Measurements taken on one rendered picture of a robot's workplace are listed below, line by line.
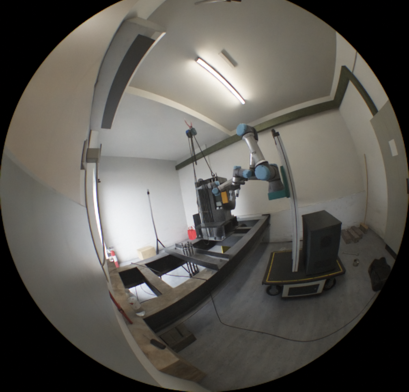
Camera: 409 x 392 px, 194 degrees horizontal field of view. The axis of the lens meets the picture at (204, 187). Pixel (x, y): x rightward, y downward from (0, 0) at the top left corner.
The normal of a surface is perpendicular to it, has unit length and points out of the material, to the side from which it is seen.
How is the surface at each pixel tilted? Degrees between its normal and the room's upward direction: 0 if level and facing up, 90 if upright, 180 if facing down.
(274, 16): 180
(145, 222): 90
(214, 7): 180
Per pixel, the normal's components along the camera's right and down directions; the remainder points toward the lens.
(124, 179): 0.73, -0.20
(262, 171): -0.81, 0.24
